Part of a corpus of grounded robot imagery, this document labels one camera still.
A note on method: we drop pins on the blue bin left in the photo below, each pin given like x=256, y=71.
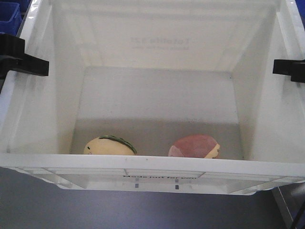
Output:
x=10, y=17

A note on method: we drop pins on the white plastic tote box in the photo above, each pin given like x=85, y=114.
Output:
x=152, y=72

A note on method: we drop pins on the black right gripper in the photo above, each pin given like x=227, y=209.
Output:
x=294, y=67

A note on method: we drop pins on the pink round plush toy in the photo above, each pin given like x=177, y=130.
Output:
x=195, y=146

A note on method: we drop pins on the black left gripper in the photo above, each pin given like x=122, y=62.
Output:
x=12, y=58

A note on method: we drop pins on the cream plush toy green trim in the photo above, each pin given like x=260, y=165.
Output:
x=109, y=145

